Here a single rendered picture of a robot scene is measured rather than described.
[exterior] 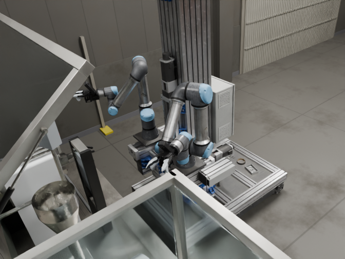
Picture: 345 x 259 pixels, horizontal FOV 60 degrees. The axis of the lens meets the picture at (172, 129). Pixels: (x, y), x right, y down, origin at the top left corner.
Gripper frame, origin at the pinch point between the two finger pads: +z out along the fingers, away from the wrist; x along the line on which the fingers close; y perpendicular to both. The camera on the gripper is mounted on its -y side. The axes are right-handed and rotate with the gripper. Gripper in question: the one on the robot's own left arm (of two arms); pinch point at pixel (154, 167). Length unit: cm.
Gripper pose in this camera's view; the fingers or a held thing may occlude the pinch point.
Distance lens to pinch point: 154.3
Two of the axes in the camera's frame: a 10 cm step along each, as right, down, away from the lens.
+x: -8.5, -0.8, 5.1
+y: 2.0, 8.6, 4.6
